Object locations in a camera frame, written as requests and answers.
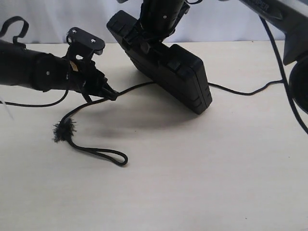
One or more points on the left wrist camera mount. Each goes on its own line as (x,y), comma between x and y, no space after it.
(83,43)

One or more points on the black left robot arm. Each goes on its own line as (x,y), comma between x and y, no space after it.
(44,72)

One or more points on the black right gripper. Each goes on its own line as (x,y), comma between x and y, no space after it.
(157,21)

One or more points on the black plastic carrying case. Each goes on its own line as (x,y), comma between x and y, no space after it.
(175,69)

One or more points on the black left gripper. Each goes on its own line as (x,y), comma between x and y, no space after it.
(84,78)

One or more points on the white backdrop curtain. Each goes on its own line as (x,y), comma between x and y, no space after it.
(208,21)

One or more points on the white zip tie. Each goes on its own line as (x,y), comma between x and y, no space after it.
(7,109)

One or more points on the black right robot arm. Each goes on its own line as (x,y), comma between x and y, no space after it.
(291,18)

